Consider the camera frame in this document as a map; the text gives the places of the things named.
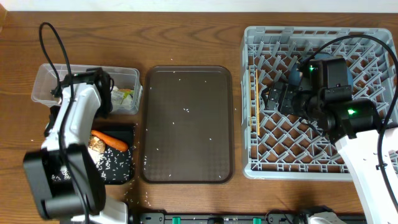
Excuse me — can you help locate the dark blue plate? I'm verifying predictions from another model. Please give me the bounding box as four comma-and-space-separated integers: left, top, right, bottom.
288, 53, 353, 87

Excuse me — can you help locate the yellow snack wrapper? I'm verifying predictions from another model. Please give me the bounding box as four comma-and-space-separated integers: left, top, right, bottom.
111, 88, 135, 105

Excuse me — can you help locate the white paper napkin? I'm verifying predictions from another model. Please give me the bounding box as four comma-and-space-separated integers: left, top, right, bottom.
111, 86, 134, 106

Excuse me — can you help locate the orange carrot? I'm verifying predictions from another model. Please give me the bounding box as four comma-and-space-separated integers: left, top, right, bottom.
91, 130, 129, 152

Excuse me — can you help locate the pile of white rice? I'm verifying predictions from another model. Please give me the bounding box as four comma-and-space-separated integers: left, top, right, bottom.
51, 146, 133, 183

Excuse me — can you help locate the brown food scrap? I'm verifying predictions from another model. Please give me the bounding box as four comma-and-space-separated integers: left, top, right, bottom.
88, 136, 106, 154

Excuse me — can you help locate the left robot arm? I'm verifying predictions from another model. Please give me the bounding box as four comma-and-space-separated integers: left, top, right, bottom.
23, 67, 129, 223

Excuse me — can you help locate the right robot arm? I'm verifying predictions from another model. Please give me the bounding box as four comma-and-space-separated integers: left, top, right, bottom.
261, 57, 397, 223

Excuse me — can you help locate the wooden chopstick in rack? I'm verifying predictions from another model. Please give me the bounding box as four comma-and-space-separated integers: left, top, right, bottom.
255, 69, 261, 136
248, 69, 252, 132

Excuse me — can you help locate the grey plastic dishwasher rack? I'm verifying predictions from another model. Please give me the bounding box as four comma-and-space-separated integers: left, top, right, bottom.
240, 26, 396, 181

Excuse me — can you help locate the clear plastic waste bin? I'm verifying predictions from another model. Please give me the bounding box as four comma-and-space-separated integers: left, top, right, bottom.
31, 63, 142, 114

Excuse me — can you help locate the black waste tray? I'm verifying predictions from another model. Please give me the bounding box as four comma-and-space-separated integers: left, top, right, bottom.
49, 124, 136, 186

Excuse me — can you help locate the dark brown serving tray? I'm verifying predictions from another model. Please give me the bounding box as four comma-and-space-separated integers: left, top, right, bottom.
141, 66, 234, 184

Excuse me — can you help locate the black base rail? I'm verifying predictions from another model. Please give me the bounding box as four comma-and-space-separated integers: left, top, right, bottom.
127, 206, 367, 224

